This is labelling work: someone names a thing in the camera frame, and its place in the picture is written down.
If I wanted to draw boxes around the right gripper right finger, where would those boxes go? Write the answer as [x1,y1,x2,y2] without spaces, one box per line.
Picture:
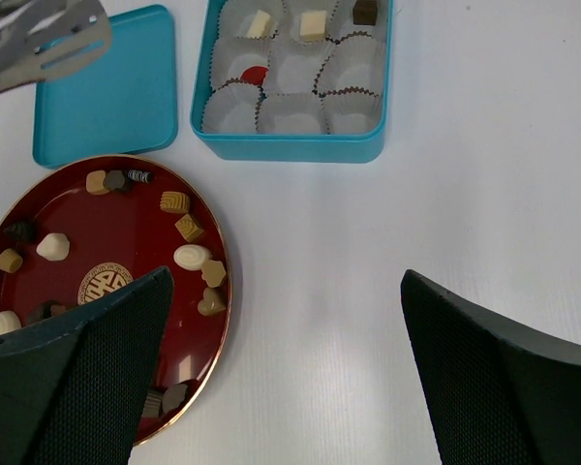
[401,269,581,464]

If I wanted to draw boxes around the dark flower chocolate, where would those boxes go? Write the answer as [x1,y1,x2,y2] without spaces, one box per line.
[103,170,132,193]

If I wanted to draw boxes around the striped cylinder chocolate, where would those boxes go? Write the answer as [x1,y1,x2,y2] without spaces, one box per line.
[127,170,154,184]

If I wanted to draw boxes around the dark cone chocolate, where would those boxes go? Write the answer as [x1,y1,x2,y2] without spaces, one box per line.
[3,220,37,244]

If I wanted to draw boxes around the white oval swirl chocolate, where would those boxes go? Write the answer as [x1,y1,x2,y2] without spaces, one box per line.
[173,244,211,271]

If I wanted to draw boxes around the white shell chocolate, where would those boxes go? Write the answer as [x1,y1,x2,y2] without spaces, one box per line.
[36,232,70,262]

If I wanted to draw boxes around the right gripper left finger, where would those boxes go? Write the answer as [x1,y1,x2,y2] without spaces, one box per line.
[0,266,173,464]

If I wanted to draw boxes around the caramel ridged chocolate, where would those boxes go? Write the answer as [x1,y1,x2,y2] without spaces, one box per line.
[159,191,191,214]

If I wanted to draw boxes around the teal tin box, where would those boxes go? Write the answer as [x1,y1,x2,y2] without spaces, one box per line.
[190,1,394,164]

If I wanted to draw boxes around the red round chocolate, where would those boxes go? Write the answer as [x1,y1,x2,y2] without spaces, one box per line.
[240,66,268,86]

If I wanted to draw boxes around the caramel flower chocolate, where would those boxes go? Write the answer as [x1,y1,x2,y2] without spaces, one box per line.
[200,260,228,288]

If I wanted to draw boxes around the caramel heart chocolate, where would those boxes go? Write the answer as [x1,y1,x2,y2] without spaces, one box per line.
[198,288,228,317]

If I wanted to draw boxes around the white round chocolate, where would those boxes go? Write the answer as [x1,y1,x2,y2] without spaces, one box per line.
[0,311,22,335]

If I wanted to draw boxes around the metal serving tongs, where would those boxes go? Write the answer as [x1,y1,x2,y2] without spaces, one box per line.
[0,0,112,94]

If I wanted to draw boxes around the white rectangular chocolate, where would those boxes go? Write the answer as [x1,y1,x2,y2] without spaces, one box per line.
[245,10,272,39]

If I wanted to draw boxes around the caramel leaf square chocolate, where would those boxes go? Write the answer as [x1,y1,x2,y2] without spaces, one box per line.
[174,213,204,243]

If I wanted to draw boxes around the caramel round chocolate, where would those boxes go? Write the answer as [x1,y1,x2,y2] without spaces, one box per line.
[0,248,23,274]

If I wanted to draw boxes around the white square chocolate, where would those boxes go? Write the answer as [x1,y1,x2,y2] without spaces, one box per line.
[299,10,327,42]

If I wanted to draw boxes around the red round plate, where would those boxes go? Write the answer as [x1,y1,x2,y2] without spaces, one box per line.
[0,155,233,445]

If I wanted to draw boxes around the dark square chocolate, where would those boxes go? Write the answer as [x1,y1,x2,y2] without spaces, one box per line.
[352,0,380,26]

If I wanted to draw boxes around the teal tin lid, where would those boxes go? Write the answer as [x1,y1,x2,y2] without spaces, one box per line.
[32,5,178,169]

